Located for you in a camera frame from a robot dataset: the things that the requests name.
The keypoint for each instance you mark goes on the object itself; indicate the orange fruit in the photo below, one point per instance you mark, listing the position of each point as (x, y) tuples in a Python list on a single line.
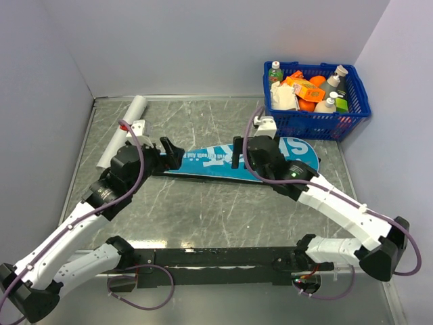
[(317, 80), (306, 105)]

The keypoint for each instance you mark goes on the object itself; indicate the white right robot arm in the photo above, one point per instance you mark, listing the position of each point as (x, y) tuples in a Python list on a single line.
[(377, 243)]

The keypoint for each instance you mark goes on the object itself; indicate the orange fruit front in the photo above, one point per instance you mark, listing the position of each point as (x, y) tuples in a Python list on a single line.
[(306, 105)]

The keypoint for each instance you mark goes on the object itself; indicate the green drink bottle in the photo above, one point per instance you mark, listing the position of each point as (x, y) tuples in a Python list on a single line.
[(275, 73)]

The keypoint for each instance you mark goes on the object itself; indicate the cream pump lotion bottle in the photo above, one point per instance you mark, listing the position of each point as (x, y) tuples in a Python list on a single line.
[(329, 105)]

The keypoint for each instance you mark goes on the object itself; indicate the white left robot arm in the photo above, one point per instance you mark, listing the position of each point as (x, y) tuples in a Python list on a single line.
[(36, 283)]

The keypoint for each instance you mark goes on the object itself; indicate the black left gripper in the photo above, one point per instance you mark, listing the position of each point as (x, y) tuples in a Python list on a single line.
[(175, 155)]

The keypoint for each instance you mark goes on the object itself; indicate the aluminium frame rail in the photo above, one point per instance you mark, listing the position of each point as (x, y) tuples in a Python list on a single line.
[(378, 263)]

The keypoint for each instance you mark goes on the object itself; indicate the grey pump bottle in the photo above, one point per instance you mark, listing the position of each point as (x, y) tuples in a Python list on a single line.
[(331, 84)]

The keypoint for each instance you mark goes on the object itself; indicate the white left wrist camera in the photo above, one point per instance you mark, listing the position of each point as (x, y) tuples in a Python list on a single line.
[(141, 129)]

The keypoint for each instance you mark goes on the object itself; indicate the green carton box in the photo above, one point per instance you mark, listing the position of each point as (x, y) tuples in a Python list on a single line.
[(341, 105)]

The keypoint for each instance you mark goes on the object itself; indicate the blue plastic shopping basket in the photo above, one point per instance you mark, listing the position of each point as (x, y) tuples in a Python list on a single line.
[(324, 126)]

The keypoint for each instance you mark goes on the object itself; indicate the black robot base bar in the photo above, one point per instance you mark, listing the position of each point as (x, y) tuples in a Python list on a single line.
[(245, 265)]

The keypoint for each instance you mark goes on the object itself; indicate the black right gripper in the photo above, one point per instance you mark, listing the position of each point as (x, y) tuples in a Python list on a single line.
[(237, 151)]

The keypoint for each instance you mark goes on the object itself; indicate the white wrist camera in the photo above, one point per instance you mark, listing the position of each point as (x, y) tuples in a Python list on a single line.
[(141, 129), (265, 126)]

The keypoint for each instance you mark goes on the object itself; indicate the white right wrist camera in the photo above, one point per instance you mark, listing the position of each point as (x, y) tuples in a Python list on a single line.
[(265, 126)]

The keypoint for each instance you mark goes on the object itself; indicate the cream paper bag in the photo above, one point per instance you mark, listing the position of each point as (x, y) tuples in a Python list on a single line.
[(283, 97)]

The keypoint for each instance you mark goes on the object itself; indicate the orange snack box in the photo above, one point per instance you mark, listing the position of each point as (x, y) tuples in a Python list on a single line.
[(305, 89)]

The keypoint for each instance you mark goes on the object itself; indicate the small orange packet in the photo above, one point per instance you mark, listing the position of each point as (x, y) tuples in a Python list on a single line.
[(297, 75)]

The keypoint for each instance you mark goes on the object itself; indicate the orange fruit back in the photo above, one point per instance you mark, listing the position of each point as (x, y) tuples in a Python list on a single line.
[(317, 80)]

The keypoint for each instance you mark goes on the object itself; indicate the white shuttlecock tube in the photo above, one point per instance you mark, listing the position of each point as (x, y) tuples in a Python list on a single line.
[(134, 113)]

